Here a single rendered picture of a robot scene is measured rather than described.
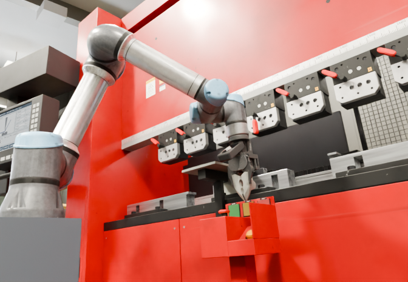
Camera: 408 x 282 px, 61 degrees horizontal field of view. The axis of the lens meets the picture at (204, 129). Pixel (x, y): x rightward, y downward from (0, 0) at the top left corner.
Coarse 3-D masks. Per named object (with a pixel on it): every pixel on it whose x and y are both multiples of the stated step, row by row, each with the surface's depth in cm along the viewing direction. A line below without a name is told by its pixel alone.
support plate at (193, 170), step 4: (204, 164) 133; (208, 164) 132; (212, 164) 131; (216, 164) 132; (220, 164) 132; (224, 164) 134; (192, 168) 137; (196, 168) 136; (200, 168) 135; (204, 168) 136; (208, 168) 136; (212, 168) 137; (216, 168) 137; (220, 168) 138; (224, 168) 138; (184, 172) 140; (188, 172) 141; (192, 172) 141; (196, 172) 142
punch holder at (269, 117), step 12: (264, 96) 150; (276, 96) 148; (252, 108) 154; (264, 108) 149; (276, 108) 145; (252, 120) 152; (264, 120) 147; (276, 120) 143; (252, 132) 150; (264, 132) 151
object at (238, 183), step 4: (232, 176) 114; (236, 176) 113; (240, 176) 113; (236, 180) 113; (240, 180) 113; (236, 184) 113; (240, 184) 113; (236, 188) 112; (240, 188) 111; (240, 192) 111; (240, 196) 112; (244, 200) 111
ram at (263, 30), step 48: (192, 0) 199; (240, 0) 173; (288, 0) 153; (336, 0) 137; (384, 0) 124; (192, 48) 190; (240, 48) 166; (288, 48) 148; (144, 96) 211; (144, 144) 209
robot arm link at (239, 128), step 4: (232, 124) 116; (236, 124) 115; (240, 124) 115; (244, 124) 116; (228, 128) 117; (232, 128) 116; (236, 128) 115; (240, 128) 115; (244, 128) 116; (228, 132) 117; (232, 132) 115; (236, 132) 115; (240, 132) 115; (244, 132) 115; (248, 132) 117; (228, 136) 117
